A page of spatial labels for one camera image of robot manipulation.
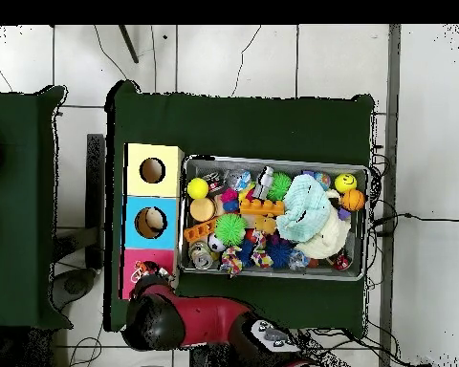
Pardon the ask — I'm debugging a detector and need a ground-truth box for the black rod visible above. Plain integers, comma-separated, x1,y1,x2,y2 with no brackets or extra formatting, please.
118,24,140,65

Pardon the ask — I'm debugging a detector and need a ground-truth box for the dark green tablecloth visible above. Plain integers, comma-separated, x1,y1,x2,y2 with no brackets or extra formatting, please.
0,84,73,331
103,79,376,333

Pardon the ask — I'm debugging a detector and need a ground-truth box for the orange basketball toy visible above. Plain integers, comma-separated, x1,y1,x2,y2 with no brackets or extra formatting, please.
340,188,366,212

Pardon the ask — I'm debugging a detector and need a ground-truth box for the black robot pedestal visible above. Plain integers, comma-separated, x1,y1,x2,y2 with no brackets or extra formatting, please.
188,343,234,367

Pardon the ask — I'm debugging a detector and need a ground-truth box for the orange plastic toy block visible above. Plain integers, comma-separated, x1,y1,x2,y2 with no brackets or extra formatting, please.
183,217,219,245

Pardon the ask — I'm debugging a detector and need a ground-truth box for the grey rounded stand base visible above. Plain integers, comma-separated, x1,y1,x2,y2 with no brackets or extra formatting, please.
51,267,98,312

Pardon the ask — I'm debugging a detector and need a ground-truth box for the cream waffle cloth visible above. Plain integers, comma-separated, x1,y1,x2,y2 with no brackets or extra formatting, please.
295,188,352,260

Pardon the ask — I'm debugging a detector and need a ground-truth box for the clear mesh bin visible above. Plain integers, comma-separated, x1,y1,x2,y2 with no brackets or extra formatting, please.
177,154,370,282

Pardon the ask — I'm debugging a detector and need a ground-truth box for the black upright panel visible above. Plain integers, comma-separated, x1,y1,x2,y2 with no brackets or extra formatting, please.
85,133,106,270

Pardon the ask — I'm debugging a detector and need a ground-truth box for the black power cable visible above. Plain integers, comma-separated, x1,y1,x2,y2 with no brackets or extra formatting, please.
368,212,459,230

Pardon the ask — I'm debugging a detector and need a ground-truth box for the toy hamburger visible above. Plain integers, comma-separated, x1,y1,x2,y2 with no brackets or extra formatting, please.
189,196,218,223

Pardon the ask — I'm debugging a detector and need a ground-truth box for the green spiky rubber ball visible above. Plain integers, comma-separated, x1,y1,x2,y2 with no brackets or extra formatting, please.
214,212,249,247

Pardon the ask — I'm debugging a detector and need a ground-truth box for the yellow smiley ball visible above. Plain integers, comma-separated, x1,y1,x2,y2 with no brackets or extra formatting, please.
334,173,359,194

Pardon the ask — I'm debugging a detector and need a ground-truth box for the orange striped plush tiger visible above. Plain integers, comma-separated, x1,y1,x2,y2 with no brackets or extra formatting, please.
129,259,162,283

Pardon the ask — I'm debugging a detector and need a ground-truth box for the mint green waffle cloth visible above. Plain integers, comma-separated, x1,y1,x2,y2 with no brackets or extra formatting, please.
274,173,332,243

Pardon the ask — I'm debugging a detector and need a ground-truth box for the yellow tennis ball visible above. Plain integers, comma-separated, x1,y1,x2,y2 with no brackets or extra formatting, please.
186,177,210,201

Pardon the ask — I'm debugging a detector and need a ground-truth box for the orange studded building brick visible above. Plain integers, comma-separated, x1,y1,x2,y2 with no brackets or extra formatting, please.
238,197,287,217

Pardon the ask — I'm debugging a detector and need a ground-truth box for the wooden box with three holes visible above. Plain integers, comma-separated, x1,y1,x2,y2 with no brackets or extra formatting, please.
118,142,186,301

